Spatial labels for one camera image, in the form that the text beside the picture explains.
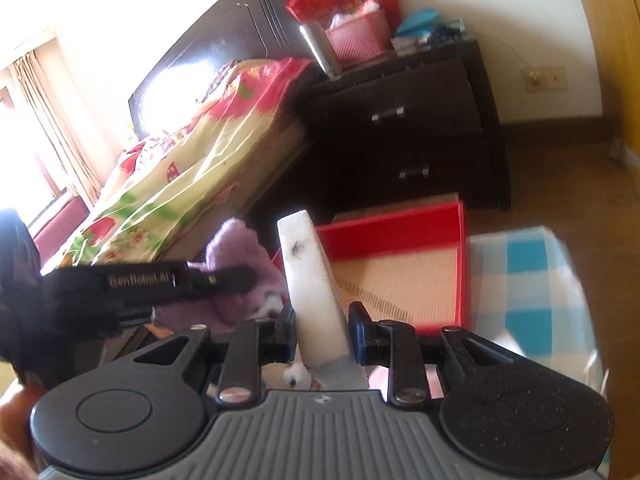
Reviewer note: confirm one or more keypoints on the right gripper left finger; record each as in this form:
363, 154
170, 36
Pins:
254, 344

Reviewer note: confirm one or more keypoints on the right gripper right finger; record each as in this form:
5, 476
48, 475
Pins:
394, 345

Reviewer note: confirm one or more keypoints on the white sponge block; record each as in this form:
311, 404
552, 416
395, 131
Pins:
320, 321

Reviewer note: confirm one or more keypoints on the purple fuzzy sock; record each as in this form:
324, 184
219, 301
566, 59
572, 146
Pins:
249, 285

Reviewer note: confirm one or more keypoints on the cream teddy bear plush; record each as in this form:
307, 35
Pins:
289, 376

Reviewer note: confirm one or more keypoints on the person's left hand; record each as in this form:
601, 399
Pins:
16, 443

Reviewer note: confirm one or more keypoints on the red cardboard box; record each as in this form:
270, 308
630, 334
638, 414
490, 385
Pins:
407, 266

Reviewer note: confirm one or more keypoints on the blue white checkered tablecloth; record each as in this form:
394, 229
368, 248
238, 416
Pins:
525, 386

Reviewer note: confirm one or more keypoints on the floral bed blanket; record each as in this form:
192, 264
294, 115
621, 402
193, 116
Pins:
162, 184

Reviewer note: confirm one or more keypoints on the dark wooden nightstand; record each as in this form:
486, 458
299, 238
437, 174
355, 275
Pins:
409, 127

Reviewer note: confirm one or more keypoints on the beige window curtain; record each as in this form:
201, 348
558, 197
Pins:
38, 93

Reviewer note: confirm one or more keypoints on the pink plastic basket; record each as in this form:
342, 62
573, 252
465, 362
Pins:
360, 39

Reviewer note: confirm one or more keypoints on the steel thermos flask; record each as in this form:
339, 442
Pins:
322, 49

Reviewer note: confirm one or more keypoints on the dark wooden headboard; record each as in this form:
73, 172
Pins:
230, 30

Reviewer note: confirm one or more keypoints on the blue paper on nightstand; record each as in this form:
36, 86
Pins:
429, 22

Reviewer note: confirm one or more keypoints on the wooden wardrobe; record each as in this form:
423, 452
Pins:
614, 30

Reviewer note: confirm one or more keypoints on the wall power socket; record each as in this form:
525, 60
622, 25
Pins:
547, 78

